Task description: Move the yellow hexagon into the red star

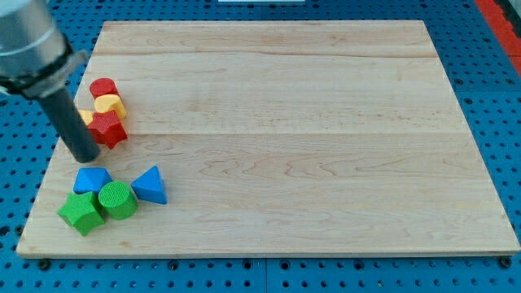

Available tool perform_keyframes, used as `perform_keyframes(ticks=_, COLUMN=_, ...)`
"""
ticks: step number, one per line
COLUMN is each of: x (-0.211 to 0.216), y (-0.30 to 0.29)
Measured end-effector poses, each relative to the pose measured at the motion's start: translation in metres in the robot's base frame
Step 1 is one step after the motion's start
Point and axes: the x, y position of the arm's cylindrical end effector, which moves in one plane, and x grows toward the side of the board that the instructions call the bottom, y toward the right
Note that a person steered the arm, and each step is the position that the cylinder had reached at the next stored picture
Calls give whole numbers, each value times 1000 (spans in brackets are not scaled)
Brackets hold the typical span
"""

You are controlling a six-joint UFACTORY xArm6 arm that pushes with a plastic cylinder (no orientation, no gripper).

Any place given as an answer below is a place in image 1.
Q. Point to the yellow hexagon block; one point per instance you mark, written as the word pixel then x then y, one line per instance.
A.
pixel 87 116

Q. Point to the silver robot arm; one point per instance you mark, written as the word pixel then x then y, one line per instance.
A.
pixel 36 57

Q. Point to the red star block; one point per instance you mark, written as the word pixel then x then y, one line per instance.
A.
pixel 107 129

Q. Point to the green star block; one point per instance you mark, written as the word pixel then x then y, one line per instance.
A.
pixel 83 212

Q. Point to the light wooden board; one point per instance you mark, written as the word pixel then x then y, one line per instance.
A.
pixel 284 139

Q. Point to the blue triangle block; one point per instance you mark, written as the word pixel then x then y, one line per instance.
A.
pixel 150 186

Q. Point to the green cylinder block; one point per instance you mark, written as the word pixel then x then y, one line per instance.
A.
pixel 117 199

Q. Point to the yellow heart block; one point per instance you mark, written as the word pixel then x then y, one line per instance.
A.
pixel 110 102

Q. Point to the red cylinder block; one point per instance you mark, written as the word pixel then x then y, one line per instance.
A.
pixel 103 86

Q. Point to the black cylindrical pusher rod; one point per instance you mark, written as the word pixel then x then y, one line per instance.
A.
pixel 66 119

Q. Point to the red tape strip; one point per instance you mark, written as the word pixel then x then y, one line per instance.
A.
pixel 504 21

